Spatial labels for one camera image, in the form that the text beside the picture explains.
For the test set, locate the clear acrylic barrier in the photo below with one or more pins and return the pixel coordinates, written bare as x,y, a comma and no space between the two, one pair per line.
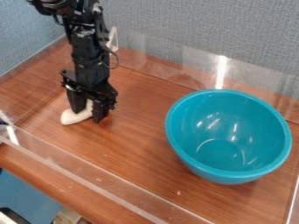
39,161
206,70

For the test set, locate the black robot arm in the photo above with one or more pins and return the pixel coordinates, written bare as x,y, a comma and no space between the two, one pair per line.
81,16

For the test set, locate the blue plastic bowl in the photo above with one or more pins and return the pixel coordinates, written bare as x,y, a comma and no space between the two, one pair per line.
230,137

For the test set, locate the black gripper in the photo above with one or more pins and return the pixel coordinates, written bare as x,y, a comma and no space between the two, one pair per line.
88,82

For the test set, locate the clear acrylic back barrier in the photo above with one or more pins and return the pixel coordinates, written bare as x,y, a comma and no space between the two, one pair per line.
206,70

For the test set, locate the clear acrylic front barrier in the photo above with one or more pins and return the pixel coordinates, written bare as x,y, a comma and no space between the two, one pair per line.
39,161

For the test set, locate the white mushroom with red cap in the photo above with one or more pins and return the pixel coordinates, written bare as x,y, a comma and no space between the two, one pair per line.
70,117

